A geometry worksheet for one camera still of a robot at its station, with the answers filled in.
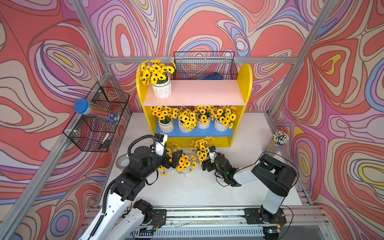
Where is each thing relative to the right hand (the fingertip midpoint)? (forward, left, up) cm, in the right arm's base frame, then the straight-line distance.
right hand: (206, 160), depth 93 cm
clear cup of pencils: (+2, -39, +14) cm, 42 cm away
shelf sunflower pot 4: (+12, -10, +26) cm, 31 cm away
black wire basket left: (+2, +59, +29) cm, 66 cm away
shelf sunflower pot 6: (-9, +13, +14) cm, 21 cm away
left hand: (-8, +16, +27) cm, 32 cm away
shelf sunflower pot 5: (0, +3, +12) cm, 12 cm away
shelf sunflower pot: (+13, +22, +27) cm, 37 cm away
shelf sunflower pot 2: (+9, +11, +27) cm, 30 cm away
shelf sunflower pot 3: (+14, +1, +25) cm, 29 cm away
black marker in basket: (0, +52, +26) cm, 58 cm away
